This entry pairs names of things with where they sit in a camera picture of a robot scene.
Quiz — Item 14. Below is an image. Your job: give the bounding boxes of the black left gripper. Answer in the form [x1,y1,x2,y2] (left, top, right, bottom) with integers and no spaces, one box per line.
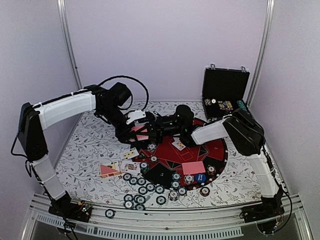
[98,104,140,146]

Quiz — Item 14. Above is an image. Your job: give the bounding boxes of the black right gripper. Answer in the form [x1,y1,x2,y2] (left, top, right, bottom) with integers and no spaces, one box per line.
[136,117,184,145]

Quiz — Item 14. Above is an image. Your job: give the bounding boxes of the red backed card deck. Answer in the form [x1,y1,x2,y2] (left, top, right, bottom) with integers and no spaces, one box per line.
[131,125,149,141]

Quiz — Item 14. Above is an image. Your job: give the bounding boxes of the eight of diamonds card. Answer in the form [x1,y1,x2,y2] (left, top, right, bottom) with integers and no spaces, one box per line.
[172,137,186,151]

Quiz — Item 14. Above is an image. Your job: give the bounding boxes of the three of spades card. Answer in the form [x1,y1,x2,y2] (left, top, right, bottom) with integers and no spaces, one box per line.
[120,147,139,160]

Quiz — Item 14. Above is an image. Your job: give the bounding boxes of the blue chip stack seat seven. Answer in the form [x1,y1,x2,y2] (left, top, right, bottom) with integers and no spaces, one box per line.
[147,143,157,152]

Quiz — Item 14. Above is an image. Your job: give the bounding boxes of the king of diamonds card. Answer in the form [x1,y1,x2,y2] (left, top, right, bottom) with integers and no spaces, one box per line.
[120,160,141,175]

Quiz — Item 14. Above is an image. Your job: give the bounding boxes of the green chip stack seat six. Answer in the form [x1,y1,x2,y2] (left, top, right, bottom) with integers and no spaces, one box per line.
[140,162,150,174]

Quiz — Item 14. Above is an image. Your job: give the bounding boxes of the red playing card deck box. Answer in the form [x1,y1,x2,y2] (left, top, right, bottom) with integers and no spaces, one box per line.
[99,161,122,178]

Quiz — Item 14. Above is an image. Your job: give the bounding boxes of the face down card seat four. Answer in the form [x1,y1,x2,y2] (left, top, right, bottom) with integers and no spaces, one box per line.
[182,161,206,175]

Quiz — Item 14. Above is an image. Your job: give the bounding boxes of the green chip table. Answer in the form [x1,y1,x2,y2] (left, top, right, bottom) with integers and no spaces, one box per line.
[137,177,146,186]
[129,177,138,185]

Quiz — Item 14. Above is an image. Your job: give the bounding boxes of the green chip mat seat four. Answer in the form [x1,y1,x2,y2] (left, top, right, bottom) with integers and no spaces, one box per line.
[172,172,181,181]

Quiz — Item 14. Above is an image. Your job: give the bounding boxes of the brown chip stack seat three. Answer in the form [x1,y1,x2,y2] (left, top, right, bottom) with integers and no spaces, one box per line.
[206,165,216,176]

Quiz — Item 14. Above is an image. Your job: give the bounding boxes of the blue chip stack seat four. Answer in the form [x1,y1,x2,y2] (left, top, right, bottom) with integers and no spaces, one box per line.
[183,175,195,186]

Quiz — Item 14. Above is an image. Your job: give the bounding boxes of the blue small blind button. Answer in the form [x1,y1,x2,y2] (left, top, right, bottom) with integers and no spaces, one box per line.
[195,173,207,184]

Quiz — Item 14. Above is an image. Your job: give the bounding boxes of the green chip mat edge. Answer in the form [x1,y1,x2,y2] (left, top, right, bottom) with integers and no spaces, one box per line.
[145,183,155,192]
[171,180,181,189]

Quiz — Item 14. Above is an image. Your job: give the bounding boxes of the green chip front cluster top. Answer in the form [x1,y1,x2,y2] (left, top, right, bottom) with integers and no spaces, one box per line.
[134,195,146,205]

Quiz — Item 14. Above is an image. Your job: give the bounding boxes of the green chip cluster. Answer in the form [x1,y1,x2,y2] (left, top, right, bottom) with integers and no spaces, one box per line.
[134,203,146,211]
[134,195,146,205]

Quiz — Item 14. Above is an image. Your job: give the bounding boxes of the brown 100 poker chip stack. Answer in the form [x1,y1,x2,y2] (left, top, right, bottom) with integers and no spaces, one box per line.
[200,186,210,197]

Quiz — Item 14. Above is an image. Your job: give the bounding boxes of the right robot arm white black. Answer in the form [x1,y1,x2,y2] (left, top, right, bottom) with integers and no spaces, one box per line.
[146,105,288,219]

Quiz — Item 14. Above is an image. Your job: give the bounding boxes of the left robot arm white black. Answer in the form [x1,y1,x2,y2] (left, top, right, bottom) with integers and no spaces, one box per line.
[10,75,147,217]

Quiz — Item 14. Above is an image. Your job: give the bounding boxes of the round red black poker mat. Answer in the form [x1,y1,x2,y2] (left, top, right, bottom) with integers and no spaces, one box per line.
[129,114,229,192]

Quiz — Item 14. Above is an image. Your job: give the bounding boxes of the black poker chip case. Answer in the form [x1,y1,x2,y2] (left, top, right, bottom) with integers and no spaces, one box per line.
[202,63,250,121]

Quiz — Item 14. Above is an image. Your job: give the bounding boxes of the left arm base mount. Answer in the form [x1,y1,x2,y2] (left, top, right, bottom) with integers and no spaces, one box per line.
[48,198,92,223]

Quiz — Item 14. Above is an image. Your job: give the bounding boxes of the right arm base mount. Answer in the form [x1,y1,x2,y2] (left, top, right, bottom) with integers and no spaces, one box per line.
[239,202,285,235]

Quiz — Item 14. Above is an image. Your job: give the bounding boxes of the left aluminium frame post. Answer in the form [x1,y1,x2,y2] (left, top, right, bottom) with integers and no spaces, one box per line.
[56,0,88,107]

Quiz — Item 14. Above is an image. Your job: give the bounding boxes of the aluminium frame post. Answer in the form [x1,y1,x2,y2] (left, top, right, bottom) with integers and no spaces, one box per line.
[56,0,88,107]
[246,0,276,108]

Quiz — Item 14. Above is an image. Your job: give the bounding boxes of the right aluminium frame post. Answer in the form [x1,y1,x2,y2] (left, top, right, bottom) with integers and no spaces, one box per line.
[246,0,276,108]

